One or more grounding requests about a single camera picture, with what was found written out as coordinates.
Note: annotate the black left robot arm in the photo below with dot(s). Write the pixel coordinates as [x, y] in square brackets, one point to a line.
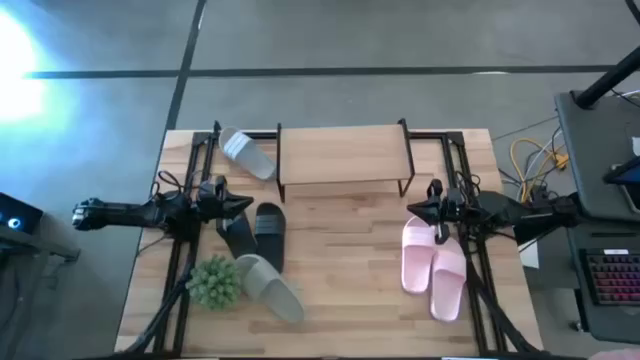
[125, 214]

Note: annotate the pink slide sandal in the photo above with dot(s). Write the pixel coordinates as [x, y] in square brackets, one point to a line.
[447, 285]
[417, 260]

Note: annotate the dark grey side desk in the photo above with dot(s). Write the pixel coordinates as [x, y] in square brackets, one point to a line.
[595, 150]

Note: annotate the black diagonal pole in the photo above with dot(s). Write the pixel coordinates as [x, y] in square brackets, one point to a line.
[607, 77]

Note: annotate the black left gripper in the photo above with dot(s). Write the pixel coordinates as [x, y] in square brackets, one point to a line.
[212, 202]

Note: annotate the grey slide sandal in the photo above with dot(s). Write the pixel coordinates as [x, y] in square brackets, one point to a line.
[250, 157]
[272, 290]

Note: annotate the white box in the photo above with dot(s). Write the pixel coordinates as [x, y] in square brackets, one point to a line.
[530, 255]

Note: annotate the black box with blue lights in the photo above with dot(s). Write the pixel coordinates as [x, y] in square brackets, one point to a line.
[20, 215]

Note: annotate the black backlit keyboard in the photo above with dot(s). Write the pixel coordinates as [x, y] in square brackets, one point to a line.
[615, 277]

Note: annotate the wooden shelf with black legs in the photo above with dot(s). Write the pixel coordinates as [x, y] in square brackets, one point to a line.
[345, 152]

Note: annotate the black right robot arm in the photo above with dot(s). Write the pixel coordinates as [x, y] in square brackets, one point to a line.
[500, 207]

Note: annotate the small green artificial plant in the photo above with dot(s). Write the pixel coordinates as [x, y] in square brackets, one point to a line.
[214, 282]

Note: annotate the black metal table frame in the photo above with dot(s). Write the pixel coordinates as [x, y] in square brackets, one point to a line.
[435, 135]

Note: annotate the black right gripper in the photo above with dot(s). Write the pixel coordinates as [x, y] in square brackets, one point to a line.
[452, 207]

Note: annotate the black tablet screen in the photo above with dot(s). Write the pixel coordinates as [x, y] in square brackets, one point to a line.
[631, 177]

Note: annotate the black slide sandal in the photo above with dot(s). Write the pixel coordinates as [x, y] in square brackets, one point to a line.
[242, 240]
[270, 235]

